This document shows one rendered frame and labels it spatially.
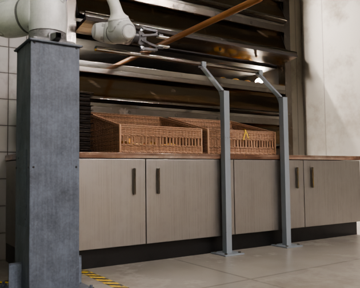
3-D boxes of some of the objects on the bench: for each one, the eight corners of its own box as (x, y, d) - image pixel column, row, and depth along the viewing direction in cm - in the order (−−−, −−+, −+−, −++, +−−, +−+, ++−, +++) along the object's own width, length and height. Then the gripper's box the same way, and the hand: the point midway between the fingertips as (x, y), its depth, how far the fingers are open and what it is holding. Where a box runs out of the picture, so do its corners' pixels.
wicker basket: (82, 156, 283) (82, 111, 285) (160, 156, 315) (160, 116, 317) (119, 152, 243) (119, 100, 245) (204, 154, 275) (203, 107, 277)
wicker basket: (166, 156, 317) (166, 116, 318) (231, 158, 346) (231, 120, 348) (207, 154, 276) (207, 107, 277) (278, 155, 305) (276, 113, 307)
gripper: (127, 22, 252) (164, 29, 264) (127, 54, 251) (165, 59, 263) (133, 18, 245) (171, 25, 258) (133, 51, 244) (172, 56, 257)
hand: (163, 42), depth 259 cm, fingers open, 4 cm apart
